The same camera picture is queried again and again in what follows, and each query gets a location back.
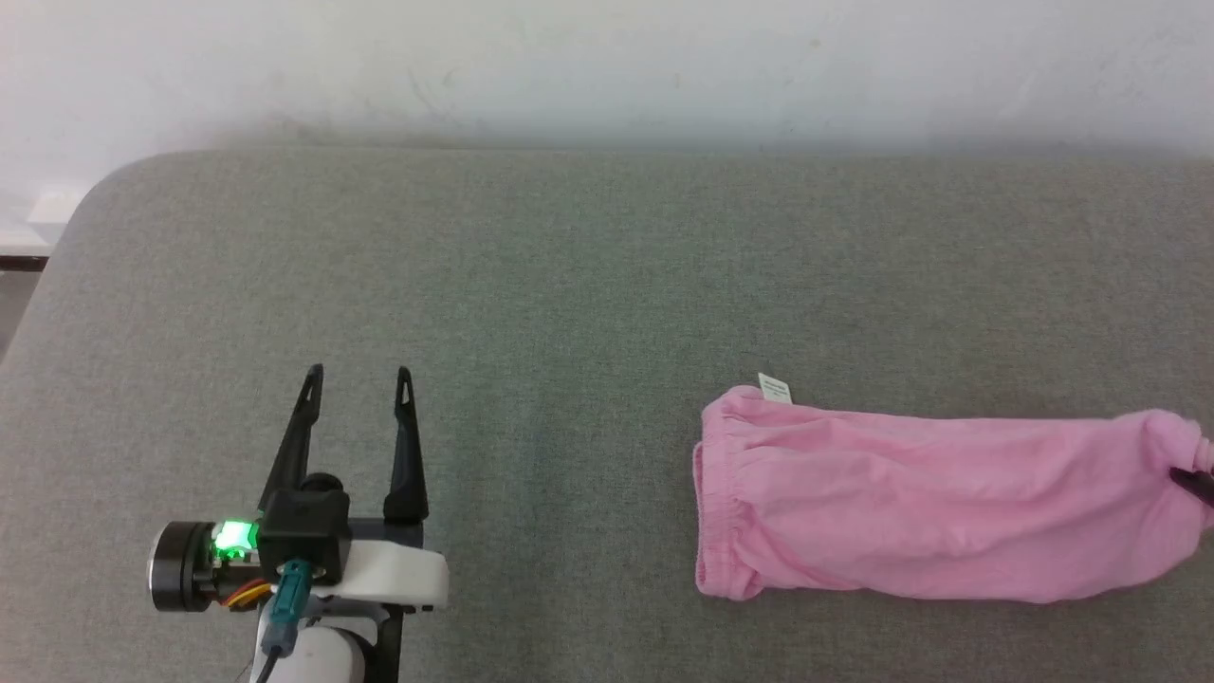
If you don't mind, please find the black cable with teal connector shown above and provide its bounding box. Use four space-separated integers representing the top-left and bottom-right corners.
248 559 315 683

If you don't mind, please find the pink garment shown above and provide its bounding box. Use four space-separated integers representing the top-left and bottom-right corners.
691 373 1214 606

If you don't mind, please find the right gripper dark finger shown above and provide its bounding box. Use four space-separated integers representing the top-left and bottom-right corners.
1168 465 1214 506

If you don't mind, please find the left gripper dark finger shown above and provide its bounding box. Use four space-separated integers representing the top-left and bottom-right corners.
383 366 431 525
257 363 325 515

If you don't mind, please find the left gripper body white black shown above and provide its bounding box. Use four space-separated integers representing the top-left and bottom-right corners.
146 516 451 683

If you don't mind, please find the grey fabric sofa cushion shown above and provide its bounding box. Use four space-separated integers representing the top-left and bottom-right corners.
0 147 1214 683

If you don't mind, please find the white skirting block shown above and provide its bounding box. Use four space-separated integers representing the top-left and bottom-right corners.
0 188 84 259

